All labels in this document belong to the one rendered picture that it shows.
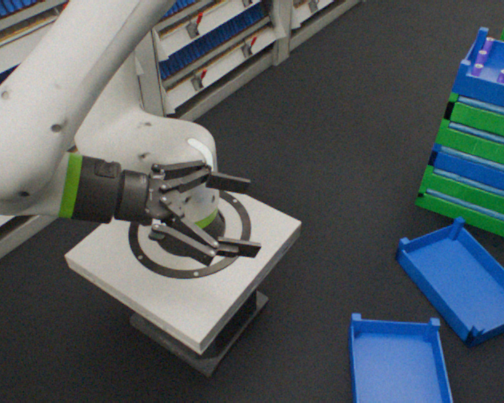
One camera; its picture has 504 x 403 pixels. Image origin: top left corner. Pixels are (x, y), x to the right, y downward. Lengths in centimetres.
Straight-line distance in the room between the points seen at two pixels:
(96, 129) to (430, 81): 150
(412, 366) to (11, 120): 103
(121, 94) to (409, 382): 88
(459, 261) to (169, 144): 92
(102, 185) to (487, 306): 105
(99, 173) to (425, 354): 91
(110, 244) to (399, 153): 107
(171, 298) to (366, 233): 73
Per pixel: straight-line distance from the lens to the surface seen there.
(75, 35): 67
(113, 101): 98
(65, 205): 76
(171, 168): 85
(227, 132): 186
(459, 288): 150
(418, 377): 134
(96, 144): 101
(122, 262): 108
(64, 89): 65
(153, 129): 96
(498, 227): 166
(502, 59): 159
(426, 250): 156
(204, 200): 98
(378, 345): 135
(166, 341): 132
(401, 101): 208
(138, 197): 77
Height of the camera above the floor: 116
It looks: 47 degrees down
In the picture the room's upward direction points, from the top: straight up
